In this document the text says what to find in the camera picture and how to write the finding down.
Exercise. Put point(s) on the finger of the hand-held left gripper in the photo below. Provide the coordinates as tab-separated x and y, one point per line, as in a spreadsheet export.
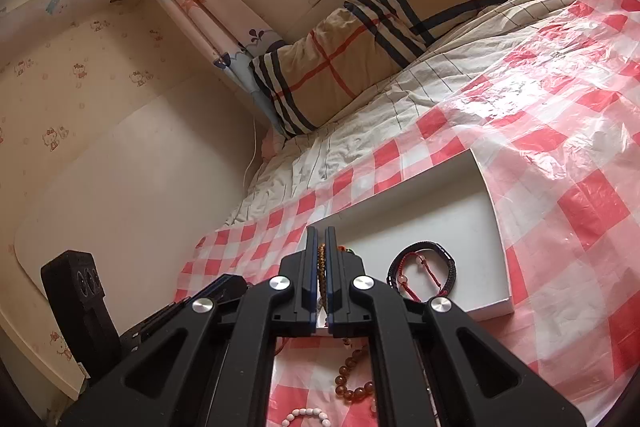
220	288

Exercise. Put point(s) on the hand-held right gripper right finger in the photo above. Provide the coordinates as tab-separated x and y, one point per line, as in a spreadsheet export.
331	267

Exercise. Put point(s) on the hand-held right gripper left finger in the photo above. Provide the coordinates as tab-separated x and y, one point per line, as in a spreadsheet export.
312	267

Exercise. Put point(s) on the white shallow cardboard box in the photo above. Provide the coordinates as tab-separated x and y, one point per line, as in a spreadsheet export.
450	222

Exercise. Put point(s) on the red white checked plastic sheet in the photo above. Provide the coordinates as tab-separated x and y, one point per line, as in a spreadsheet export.
560	147

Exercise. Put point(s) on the pink patterned curtain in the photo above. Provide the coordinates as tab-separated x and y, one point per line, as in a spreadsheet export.
195	12

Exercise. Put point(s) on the pale sheet with blue sticker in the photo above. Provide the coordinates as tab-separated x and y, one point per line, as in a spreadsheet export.
55	7

